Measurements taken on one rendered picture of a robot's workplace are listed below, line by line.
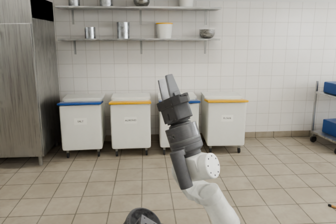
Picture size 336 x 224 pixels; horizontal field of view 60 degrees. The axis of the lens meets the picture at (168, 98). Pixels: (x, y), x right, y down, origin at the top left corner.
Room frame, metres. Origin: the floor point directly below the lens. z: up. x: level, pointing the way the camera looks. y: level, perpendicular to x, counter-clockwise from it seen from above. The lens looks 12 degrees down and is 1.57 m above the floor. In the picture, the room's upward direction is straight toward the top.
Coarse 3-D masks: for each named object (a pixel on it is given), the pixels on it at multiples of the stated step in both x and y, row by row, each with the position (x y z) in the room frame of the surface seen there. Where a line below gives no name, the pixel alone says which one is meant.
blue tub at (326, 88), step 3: (327, 81) 4.15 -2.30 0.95; (330, 81) 4.15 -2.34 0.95; (333, 81) 4.15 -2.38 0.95; (324, 84) 4.17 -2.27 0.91; (327, 84) 4.11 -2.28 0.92; (330, 84) 4.04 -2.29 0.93; (333, 84) 3.99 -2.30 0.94; (324, 87) 4.16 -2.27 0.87; (327, 87) 4.10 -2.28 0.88; (330, 87) 4.04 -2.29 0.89; (333, 87) 3.98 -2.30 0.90; (324, 90) 4.15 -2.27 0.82; (327, 90) 4.09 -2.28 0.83; (330, 90) 4.03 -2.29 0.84; (333, 90) 3.97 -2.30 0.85; (330, 93) 4.03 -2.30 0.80; (333, 93) 3.97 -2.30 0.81
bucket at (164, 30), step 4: (156, 24) 4.15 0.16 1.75; (160, 24) 4.09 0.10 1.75; (164, 24) 4.08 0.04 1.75; (168, 24) 4.10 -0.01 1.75; (156, 28) 4.17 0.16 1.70; (160, 28) 4.09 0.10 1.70; (164, 28) 4.08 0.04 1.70; (168, 28) 4.10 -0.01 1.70; (160, 32) 4.10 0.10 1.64; (164, 32) 4.09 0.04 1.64; (168, 32) 4.11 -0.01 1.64; (160, 36) 4.11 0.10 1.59; (164, 36) 4.09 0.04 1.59; (168, 36) 4.12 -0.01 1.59
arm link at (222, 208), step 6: (222, 198) 0.71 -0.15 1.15; (216, 204) 0.70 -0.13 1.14; (222, 204) 0.71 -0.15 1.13; (228, 204) 0.73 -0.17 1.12; (210, 210) 0.70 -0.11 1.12; (216, 210) 0.70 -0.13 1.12; (222, 210) 0.70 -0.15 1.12; (228, 210) 0.71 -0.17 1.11; (210, 216) 0.72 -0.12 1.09; (216, 216) 0.70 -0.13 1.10; (222, 216) 0.70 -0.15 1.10; (228, 216) 0.71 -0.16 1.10; (234, 216) 0.72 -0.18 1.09; (216, 222) 0.71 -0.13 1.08; (222, 222) 0.70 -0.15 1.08; (228, 222) 0.70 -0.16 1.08; (234, 222) 0.71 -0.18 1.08
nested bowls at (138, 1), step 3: (135, 0) 4.08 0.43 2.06; (138, 0) 4.06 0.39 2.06; (141, 0) 4.06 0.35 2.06; (144, 0) 4.07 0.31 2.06; (147, 0) 4.10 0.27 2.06; (135, 3) 4.10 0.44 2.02; (138, 3) 4.08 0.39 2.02; (141, 3) 4.07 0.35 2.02; (144, 3) 4.08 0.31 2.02; (147, 3) 4.12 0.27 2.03
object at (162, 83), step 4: (160, 80) 0.81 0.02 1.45; (164, 80) 0.82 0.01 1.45; (160, 84) 0.81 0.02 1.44; (164, 84) 0.81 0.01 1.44; (160, 88) 0.80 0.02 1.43; (164, 88) 0.81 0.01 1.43; (160, 92) 0.80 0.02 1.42; (164, 92) 0.80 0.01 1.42; (164, 96) 0.80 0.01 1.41; (168, 96) 0.80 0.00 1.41
